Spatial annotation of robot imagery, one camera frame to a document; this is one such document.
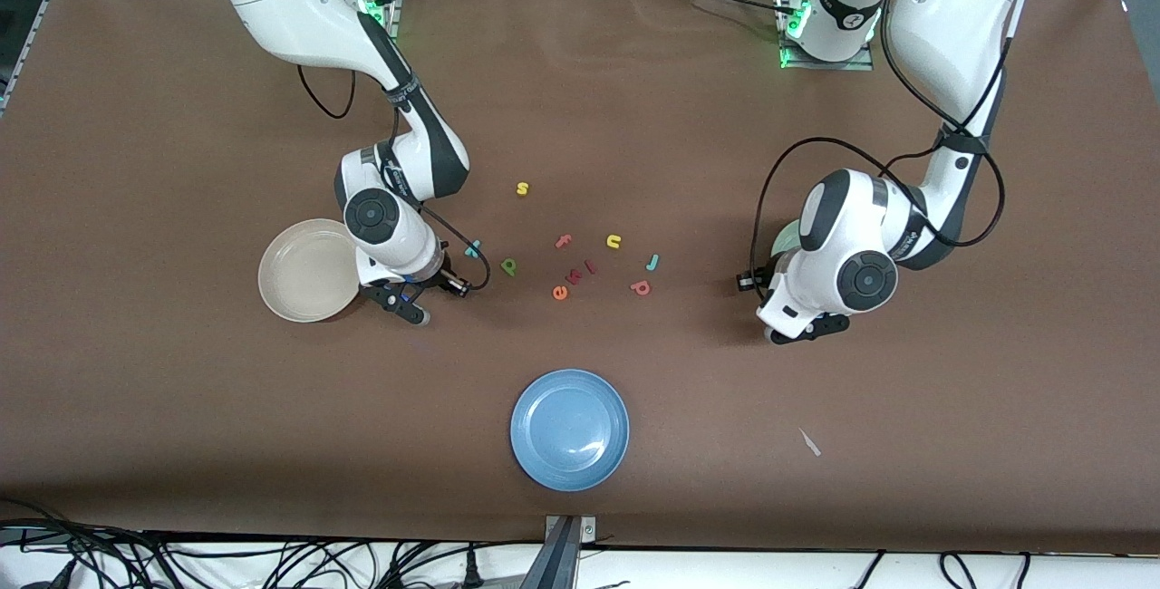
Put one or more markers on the brown beige plate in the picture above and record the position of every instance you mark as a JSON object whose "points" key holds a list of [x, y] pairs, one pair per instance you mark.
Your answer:
{"points": [[304, 270]]}

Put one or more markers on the blue plate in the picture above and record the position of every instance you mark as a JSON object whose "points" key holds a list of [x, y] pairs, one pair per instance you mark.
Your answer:
{"points": [[569, 430]]}

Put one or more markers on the green foam letter p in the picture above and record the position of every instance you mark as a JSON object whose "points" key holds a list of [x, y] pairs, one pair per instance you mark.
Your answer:
{"points": [[508, 266]]}

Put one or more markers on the white paper scrap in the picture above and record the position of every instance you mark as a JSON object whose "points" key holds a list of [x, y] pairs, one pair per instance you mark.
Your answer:
{"points": [[809, 442]]}

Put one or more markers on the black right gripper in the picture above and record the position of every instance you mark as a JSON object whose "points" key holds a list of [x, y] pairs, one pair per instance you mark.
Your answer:
{"points": [[443, 279]]}

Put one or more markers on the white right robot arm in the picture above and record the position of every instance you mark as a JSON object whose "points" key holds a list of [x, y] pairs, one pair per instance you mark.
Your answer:
{"points": [[299, 9]]}

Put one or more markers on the aluminium frame post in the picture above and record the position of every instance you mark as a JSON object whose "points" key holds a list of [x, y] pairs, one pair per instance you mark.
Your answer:
{"points": [[562, 562]]}

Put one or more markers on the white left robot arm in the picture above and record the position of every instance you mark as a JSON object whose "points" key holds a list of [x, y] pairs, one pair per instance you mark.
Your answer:
{"points": [[952, 18]]}

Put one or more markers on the green plate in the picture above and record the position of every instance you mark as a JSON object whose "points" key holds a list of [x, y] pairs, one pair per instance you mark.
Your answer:
{"points": [[787, 240]]}

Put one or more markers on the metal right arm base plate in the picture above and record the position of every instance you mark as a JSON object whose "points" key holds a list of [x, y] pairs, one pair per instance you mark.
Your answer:
{"points": [[396, 9]]}

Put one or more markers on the brown table cover sheet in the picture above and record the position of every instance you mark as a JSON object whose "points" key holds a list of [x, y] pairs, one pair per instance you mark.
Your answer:
{"points": [[580, 118]]}

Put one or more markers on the pink foam letter p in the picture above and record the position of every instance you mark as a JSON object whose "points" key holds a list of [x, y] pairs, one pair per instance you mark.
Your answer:
{"points": [[634, 284]]}

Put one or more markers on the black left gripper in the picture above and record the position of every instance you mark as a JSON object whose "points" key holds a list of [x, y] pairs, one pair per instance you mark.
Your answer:
{"points": [[759, 281]]}

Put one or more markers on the dark red foam letter k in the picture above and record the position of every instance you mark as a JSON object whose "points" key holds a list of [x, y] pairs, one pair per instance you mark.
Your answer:
{"points": [[574, 276]]}

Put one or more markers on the black power plug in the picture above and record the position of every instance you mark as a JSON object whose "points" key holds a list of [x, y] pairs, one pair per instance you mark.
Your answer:
{"points": [[471, 571]]}

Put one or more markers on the teal foam letter y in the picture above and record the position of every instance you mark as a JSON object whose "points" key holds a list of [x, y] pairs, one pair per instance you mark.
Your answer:
{"points": [[473, 252]]}

